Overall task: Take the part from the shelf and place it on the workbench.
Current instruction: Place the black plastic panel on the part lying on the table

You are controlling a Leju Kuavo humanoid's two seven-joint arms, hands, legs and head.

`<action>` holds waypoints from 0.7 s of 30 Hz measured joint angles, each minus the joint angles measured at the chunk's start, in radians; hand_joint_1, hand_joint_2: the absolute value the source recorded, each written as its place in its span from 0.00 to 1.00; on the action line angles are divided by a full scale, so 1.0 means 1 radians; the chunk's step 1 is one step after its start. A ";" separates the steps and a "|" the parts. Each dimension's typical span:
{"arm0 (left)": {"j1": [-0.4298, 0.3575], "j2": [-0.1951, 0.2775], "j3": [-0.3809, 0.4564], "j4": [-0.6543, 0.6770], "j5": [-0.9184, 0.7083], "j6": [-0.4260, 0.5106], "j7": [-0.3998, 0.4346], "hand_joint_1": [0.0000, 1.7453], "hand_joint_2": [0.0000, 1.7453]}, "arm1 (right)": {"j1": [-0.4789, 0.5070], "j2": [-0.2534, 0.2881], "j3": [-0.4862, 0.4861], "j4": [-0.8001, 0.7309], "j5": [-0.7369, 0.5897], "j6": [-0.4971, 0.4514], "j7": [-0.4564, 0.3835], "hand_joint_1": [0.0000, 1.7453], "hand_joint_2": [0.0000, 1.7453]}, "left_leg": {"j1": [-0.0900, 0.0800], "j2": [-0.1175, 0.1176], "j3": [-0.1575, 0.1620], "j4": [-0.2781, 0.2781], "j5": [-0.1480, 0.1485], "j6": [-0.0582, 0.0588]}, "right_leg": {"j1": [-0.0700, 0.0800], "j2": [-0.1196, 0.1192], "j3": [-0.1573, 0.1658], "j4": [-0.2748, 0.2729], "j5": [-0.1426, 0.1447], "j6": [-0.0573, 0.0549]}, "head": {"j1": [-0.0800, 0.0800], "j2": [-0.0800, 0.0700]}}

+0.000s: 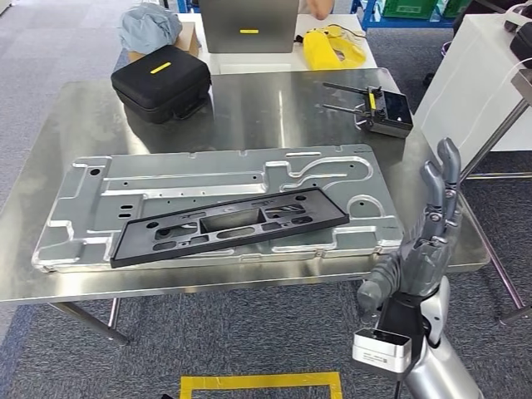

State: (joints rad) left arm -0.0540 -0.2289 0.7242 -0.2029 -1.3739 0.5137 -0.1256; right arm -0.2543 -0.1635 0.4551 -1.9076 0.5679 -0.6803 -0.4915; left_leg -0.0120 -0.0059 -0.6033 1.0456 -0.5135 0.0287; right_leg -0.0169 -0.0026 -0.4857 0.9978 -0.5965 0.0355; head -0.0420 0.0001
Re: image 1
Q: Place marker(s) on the grey metal cabinet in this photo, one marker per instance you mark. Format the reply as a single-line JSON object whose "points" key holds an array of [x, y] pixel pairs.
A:
{"points": [[249, 16]]}

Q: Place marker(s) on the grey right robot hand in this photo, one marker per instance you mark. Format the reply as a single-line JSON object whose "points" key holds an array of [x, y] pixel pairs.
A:
{"points": [[419, 264]]}

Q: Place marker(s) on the yellow floor tape square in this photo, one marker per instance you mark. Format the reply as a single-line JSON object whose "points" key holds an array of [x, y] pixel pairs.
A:
{"points": [[257, 381]]}

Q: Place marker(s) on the stainless steel workbench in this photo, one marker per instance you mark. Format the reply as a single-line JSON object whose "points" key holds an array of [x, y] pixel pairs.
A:
{"points": [[249, 110]]}

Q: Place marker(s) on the brown cardboard box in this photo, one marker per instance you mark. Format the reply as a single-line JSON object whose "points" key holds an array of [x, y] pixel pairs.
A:
{"points": [[189, 38]]}

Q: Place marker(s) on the yellow plastic bag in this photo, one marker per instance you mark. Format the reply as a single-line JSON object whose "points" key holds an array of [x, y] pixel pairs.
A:
{"points": [[320, 52]]}

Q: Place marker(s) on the steel side table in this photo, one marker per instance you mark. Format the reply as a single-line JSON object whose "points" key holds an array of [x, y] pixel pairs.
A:
{"points": [[524, 82]]}

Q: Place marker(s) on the blue rack with green tags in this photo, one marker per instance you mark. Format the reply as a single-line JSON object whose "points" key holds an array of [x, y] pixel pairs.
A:
{"points": [[373, 22]]}

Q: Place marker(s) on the green plastic bin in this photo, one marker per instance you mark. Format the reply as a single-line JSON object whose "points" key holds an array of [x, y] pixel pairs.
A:
{"points": [[409, 8]]}

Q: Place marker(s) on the white table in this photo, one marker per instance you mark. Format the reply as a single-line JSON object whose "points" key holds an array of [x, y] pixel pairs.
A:
{"points": [[257, 61]]}

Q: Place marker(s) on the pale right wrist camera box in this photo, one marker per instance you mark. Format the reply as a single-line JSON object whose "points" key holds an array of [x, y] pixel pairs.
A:
{"points": [[380, 349]]}

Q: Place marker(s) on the black zip carrying case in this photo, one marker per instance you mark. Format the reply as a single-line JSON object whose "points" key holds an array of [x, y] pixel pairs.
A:
{"points": [[166, 88]]}

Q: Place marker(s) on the stamped silver metal plate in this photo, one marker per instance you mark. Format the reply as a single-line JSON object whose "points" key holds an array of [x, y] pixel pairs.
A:
{"points": [[83, 220]]}

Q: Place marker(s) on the white panel board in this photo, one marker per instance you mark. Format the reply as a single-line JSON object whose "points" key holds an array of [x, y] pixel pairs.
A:
{"points": [[465, 82]]}

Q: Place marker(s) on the yellow tape strip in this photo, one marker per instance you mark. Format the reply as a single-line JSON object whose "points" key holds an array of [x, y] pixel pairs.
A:
{"points": [[249, 31], [161, 67]]}

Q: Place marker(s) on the grey-blue crumpled cloth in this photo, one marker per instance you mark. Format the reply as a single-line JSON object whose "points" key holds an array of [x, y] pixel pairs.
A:
{"points": [[146, 27]]}

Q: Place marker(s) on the black plastic panel part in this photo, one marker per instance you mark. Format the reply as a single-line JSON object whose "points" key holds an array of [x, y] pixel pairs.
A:
{"points": [[137, 242]]}

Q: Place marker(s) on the person's hand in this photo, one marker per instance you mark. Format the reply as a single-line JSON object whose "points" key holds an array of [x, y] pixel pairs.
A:
{"points": [[318, 8]]}

